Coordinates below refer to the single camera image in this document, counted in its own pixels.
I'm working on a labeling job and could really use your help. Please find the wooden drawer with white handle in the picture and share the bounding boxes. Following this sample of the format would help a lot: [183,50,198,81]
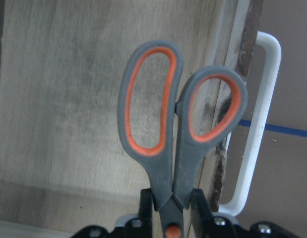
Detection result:
[0,0,282,238]

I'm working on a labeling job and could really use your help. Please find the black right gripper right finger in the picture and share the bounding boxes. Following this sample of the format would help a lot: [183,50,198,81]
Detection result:
[190,188,213,238]

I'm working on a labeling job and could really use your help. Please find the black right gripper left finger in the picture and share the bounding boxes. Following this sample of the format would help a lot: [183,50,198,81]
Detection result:
[138,188,153,238]

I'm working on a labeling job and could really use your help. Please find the grey orange scissors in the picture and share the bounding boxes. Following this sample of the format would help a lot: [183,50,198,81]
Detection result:
[118,40,247,238]

